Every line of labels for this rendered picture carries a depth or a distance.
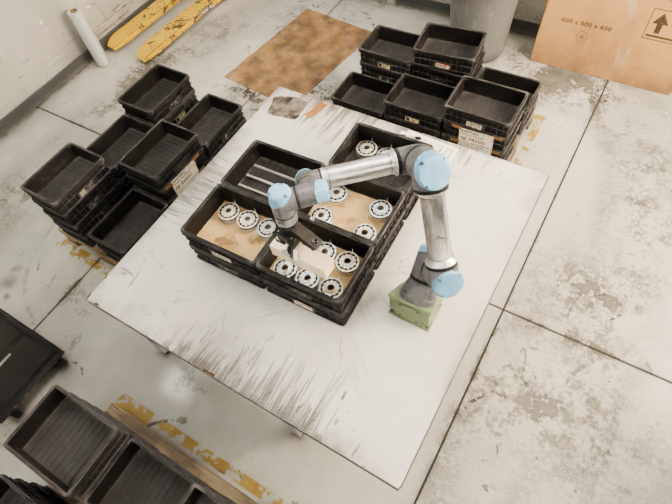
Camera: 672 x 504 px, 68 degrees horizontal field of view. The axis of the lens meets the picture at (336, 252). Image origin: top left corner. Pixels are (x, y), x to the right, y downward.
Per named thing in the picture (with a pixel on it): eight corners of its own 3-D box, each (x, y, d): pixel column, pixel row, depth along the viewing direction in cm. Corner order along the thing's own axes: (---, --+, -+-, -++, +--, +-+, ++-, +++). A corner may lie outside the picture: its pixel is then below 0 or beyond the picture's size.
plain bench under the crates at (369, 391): (519, 252, 301) (549, 174, 242) (398, 511, 233) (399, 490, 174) (297, 166, 356) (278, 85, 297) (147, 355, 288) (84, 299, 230)
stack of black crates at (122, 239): (148, 209, 329) (133, 187, 309) (182, 226, 318) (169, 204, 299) (105, 255, 312) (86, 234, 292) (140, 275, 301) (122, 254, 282)
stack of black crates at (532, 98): (535, 109, 343) (543, 81, 324) (519, 137, 331) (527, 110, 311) (479, 93, 357) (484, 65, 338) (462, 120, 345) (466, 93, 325)
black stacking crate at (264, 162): (328, 181, 239) (326, 164, 229) (296, 227, 226) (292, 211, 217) (260, 156, 252) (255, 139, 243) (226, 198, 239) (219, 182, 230)
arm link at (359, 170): (424, 134, 179) (290, 164, 175) (435, 141, 169) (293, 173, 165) (427, 165, 184) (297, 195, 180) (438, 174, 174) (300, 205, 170)
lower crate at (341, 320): (377, 273, 222) (376, 259, 212) (344, 329, 209) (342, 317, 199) (300, 241, 235) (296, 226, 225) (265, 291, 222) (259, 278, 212)
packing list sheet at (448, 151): (461, 147, 257) (461, 146, 257) (442, 178, 247) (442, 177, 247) (403, 128, 268) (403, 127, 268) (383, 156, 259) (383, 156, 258)
